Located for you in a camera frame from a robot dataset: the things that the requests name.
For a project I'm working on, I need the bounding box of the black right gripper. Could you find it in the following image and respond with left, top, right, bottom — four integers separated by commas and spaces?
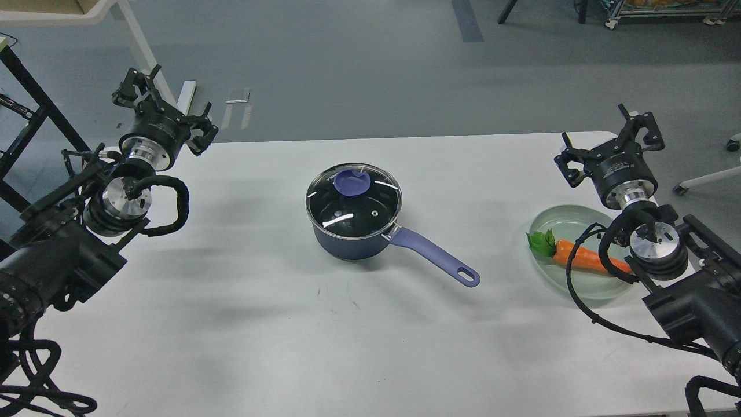
554, 104, 665, 209

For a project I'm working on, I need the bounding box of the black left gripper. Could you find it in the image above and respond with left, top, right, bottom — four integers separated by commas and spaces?
113, 64, 219, 171

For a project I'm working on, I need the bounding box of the glass lid with blue knob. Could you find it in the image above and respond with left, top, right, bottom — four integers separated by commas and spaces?
305, 163, 402, 239

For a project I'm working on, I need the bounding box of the blue saucepan with handle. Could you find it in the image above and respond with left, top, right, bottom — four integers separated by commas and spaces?
313, 224, 480, 288

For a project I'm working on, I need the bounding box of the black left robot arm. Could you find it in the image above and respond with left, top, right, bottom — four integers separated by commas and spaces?
2, 66, 219, 339

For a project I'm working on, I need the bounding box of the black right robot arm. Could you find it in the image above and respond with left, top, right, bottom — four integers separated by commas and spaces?
554, 104, 739, 382

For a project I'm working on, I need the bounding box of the clear green glass plate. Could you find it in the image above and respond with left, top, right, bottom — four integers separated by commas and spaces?
527, 205, 632, 305

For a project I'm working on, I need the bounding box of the orange toy carrot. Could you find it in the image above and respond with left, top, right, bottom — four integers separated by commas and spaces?
526, 229, 634, 275

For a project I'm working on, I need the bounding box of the black metal stand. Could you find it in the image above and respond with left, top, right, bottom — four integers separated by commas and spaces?
1, 36, 90, 212

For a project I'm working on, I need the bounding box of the white chair base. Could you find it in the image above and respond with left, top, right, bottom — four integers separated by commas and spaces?
672, 133, 740, 196

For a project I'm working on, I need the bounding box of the metal wheeled cart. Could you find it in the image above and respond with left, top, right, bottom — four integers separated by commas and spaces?
573, 1, 739, 31

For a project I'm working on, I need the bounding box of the white table frame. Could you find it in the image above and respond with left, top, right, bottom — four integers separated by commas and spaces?
0, 0, 197, 116

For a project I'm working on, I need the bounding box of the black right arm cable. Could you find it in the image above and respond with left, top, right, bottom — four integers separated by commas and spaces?
565, 222, 741, 417

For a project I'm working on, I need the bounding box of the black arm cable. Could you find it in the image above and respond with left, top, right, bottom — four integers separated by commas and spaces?
0, 324, 98, 417
565, 222, 741, 417

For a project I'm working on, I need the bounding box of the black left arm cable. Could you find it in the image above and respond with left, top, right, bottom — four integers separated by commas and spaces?
0, 324, 98, 417

